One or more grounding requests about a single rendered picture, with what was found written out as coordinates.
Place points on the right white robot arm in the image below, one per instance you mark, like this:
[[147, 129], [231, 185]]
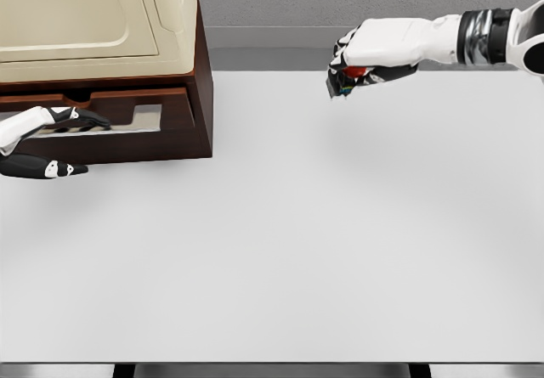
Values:
[[489, 34]]

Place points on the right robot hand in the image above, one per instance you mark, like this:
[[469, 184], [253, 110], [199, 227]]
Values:
[[382, 40]]

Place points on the brown wooden cabinet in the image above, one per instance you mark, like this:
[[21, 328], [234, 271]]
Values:
[[202, 97]]

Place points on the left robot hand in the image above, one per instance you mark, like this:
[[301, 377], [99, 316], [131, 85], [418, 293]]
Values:
[[25, 125]]

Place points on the brown cabinet drawer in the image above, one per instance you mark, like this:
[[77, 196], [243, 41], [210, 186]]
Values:
[[140, 133]]

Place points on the beige cabinet top cover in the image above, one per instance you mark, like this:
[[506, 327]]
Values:
[[85, 21]]

